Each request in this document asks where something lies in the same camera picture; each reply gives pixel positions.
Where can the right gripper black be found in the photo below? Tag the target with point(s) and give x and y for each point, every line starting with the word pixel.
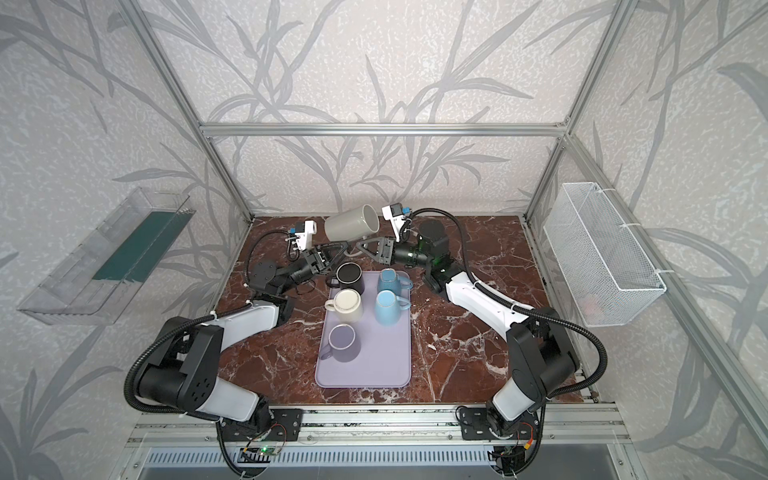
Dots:
pixel 385 249

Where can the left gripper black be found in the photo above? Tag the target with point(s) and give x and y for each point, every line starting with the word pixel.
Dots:
pixel 319 259

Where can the grey mug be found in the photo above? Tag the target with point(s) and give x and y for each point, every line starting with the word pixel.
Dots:
pixel 353 224

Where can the lilac purple mug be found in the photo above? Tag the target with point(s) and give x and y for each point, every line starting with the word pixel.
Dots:
pixel 343 344

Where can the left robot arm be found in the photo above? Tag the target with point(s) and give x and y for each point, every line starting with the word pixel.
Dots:
pixel 178 372

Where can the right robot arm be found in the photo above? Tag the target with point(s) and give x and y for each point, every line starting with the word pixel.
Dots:
pixel 540 350

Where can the black mug white rim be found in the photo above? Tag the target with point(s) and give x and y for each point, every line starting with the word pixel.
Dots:
pixel 354 279

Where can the blue mug rear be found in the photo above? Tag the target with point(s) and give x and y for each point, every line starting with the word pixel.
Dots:
pixel 394 281

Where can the cream white mug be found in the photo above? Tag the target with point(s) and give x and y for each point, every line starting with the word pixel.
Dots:
pixel 346 306

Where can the light blue mug front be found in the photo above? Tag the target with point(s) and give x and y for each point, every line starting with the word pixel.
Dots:
pixel 389 307

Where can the lilac rectangular tray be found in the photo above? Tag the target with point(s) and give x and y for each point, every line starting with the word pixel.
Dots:
pixel 384 360

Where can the white slotted vent strip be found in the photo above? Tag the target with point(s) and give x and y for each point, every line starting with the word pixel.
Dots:
pixel 401 456

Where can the small green circuit board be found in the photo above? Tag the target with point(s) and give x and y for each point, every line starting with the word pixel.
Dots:
pixel 260 454

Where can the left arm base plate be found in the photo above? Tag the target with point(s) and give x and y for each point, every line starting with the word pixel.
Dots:
pixel 279 425

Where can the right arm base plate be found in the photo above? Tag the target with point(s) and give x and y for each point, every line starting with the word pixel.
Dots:
pixel 477 424

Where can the white wire mesh basket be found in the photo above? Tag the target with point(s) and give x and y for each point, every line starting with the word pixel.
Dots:
pixel 609 275

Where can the clear plastic wall bin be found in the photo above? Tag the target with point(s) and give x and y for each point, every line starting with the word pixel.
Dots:
pixel 95 283

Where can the aluminium front rail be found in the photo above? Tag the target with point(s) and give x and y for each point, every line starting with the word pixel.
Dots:
pixel 391 424

